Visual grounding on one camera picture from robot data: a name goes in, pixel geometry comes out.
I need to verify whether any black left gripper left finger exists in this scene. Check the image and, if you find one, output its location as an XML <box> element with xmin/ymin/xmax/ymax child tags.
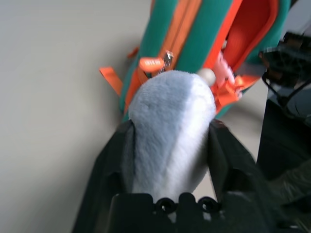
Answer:
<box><xmin>72</xmin><ymin>120</ymin><xmax>137</xmax><ymax>233</ymax></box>

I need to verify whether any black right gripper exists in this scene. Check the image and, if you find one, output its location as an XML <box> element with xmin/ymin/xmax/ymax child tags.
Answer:
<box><xmin>259</xmin><ymin>33</ymin><xmax>311</xmax><ymax>85</ymax></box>

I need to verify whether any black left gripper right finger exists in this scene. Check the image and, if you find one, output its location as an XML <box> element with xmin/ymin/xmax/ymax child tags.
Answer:
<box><xmin>207</xmin><ymin>120</ymin><xmax>287</xmax><ymax>233</ymax></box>

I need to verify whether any grey white plush toy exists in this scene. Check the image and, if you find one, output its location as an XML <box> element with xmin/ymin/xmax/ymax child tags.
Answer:
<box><xmin>122</xmin><ymin>68</ymin><xmax>217</xmax><ymax>216</ymax></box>

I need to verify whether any teal and orange backpack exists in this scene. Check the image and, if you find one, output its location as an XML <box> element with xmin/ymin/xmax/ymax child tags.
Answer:
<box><xmin>99</xmin><ymin>0</ymin><xmax>291</xmax><ymax>122</ymax></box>

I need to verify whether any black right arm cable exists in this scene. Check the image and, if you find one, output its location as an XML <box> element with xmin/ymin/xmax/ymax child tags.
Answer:
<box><xmin>261</xmin><ymin>70</ymin><xmax>311</xmax><ymax>106</ymax></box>

